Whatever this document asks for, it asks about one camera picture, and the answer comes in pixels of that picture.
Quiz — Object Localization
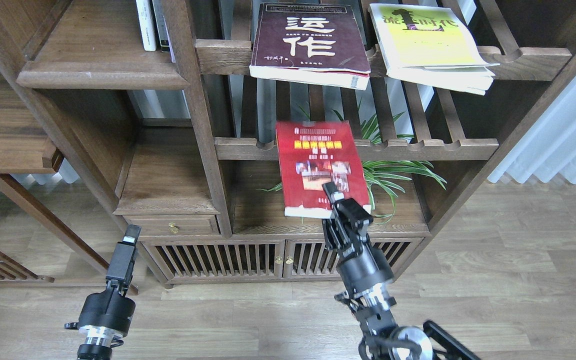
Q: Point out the brass cabinet door knobs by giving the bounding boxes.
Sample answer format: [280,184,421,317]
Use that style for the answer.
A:
[274,256,294,265]

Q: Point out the dark upright book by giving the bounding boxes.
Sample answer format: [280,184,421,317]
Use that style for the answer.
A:
[151,0,170,53]

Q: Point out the white curtain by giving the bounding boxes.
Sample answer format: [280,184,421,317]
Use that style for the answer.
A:
[487,76,576,184]

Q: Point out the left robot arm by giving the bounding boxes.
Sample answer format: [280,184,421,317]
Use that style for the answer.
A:
[64,224,141,360]

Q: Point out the dark red book white characters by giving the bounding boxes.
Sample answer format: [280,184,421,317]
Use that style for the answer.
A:
[249,2,371,91]

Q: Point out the wooden side furniture left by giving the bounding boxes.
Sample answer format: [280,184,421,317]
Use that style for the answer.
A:
[0,73,74,286]

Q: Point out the brass drawer knob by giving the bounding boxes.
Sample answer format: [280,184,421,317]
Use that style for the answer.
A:
[168,222,179,234]

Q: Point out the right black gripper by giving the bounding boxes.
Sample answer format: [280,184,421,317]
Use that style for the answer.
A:
[321,182,394,299]

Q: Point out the green spider plant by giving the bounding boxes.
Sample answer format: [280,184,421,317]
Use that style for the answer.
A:
[258,113,447,224]

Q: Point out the white upright book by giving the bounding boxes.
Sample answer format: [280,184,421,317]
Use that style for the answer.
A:
[135,0,158,51]

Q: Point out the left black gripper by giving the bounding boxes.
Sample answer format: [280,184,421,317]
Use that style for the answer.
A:
[64,224,141,337]

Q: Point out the dark wooden bookshelf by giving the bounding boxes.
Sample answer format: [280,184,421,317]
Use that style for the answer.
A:
[0,0,576,288]

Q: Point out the yellow green cover book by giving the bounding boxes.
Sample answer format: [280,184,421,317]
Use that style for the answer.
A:
[369,3,494,95]

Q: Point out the red cover book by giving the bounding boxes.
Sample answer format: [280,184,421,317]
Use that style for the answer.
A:
[275,121,371,219]

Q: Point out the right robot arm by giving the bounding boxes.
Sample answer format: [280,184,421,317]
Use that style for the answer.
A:
[322,182,477,360]

